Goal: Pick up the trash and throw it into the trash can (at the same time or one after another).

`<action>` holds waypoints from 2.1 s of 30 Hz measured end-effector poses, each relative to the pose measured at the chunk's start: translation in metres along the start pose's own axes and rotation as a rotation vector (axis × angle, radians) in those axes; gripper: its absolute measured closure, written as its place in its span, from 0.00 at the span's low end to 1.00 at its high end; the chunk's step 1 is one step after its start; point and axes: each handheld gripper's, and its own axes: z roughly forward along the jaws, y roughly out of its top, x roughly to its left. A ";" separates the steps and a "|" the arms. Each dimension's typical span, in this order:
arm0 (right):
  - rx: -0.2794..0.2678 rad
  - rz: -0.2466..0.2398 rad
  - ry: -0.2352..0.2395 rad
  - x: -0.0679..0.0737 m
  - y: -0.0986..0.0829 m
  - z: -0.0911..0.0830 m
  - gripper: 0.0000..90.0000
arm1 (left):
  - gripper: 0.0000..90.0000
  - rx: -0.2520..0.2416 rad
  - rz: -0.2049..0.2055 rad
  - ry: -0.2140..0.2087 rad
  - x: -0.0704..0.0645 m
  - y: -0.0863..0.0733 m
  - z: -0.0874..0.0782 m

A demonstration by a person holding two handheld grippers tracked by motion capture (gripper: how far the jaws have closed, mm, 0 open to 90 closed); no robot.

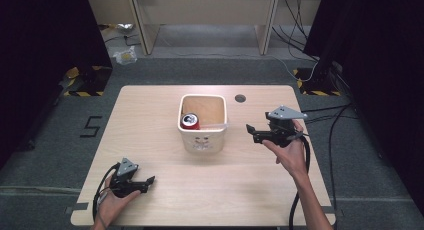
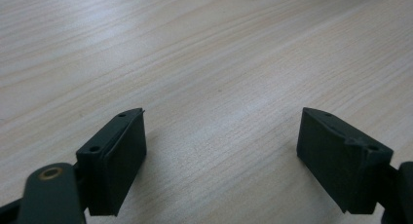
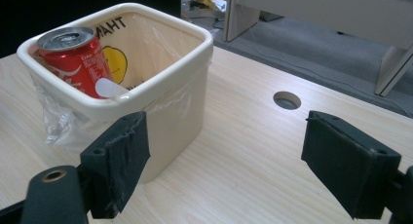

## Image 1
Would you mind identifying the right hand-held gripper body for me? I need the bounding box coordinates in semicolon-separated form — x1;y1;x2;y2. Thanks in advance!
264;105;309;149

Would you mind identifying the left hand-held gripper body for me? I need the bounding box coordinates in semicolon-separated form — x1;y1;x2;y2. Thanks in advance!
109;157;145;199

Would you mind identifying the white straw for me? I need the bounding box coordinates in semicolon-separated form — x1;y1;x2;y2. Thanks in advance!
199;122;230;130

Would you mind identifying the white square bin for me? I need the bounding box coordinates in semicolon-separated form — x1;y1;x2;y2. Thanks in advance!
176;93;229;155

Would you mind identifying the red soda can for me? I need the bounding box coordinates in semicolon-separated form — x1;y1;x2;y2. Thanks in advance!
179;112;201;131

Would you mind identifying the person's left hand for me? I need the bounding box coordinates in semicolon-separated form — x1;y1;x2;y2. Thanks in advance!
98;175;142;228

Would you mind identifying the person's right hand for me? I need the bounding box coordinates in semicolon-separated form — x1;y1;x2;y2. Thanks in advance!
261;119;310;180

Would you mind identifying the grey tape strip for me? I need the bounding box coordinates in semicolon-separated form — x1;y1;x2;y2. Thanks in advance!
326;205;344;218
64;201;90;215

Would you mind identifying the striped-tape stand base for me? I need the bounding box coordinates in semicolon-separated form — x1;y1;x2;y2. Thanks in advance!
62;65;114;98
292;67;342;97

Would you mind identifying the black curtain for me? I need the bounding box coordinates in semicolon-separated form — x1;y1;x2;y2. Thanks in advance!
302;0;424;218
0;0;114;169

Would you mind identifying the clear plastic wrapper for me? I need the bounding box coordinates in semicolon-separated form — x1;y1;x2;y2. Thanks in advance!
112;45;138;66

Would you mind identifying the crumpled silver foil bag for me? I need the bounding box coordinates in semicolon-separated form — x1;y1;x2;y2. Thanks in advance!
99;22;135;36

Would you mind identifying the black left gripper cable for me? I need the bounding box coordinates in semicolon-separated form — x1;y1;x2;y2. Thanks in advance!
92;162;121;223

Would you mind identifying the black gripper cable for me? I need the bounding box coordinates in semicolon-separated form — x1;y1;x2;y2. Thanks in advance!
288;133;312;230
92;162;121;223

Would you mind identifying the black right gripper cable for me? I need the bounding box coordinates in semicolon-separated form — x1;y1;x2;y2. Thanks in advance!
288;133;312;230

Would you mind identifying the long black floor cable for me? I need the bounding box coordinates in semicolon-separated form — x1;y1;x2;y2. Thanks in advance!
327;103;353;230

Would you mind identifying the black power cables bundle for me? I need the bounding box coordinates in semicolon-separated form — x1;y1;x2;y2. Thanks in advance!
270;0;322;63

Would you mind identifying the thin black floor cable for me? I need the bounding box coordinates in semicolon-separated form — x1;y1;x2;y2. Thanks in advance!
103;32;142;48

